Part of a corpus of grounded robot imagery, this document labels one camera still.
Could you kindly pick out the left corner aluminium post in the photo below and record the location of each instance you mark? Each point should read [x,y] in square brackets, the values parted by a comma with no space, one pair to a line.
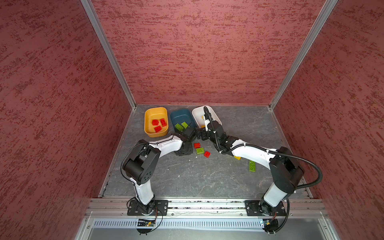
[97,26]

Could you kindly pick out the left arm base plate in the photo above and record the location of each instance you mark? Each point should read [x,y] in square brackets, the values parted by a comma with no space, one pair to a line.
[155,207]

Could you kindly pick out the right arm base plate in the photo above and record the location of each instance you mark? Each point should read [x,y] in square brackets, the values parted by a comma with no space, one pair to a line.
[261,208]

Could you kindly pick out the red small brick right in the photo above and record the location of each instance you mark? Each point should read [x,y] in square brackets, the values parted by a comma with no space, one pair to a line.
[207,154]

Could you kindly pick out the red long brick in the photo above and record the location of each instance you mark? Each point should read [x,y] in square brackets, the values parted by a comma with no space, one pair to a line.
[163,122]

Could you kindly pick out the green brick under red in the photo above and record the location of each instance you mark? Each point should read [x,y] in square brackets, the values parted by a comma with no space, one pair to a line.
[200,151]

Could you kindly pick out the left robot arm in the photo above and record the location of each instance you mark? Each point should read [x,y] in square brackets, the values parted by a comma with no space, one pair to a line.
[139,164]

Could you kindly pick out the yellow plastic bin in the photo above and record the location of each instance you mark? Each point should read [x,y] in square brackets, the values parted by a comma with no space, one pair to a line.
[155,114]

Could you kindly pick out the aluminium front rail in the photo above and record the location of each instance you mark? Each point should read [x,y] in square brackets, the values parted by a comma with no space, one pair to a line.
[206,208]

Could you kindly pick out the white plastic bin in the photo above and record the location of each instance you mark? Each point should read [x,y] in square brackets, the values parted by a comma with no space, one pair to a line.
[198,114]

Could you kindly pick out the right corner aluminium post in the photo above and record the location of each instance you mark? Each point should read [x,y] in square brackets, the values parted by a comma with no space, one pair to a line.
[317,26]

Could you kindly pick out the small red brick centre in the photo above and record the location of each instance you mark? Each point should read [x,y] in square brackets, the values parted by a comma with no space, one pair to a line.
[158,129]

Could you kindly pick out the teal plastic bin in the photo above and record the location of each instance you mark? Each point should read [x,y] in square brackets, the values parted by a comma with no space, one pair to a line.
[182,115]

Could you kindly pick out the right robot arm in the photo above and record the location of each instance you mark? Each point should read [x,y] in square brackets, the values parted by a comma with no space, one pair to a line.
[285,168]

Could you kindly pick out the green long brick right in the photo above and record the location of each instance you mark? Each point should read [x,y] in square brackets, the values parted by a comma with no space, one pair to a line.
[252,166]

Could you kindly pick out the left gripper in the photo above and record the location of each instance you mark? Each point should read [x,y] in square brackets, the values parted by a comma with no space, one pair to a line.
[189,152]

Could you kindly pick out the corner aluminium post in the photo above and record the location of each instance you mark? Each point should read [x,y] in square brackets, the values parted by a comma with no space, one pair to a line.
[97,26]
[317,26]

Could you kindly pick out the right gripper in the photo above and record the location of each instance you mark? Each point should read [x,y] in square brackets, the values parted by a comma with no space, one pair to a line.
[204,134]

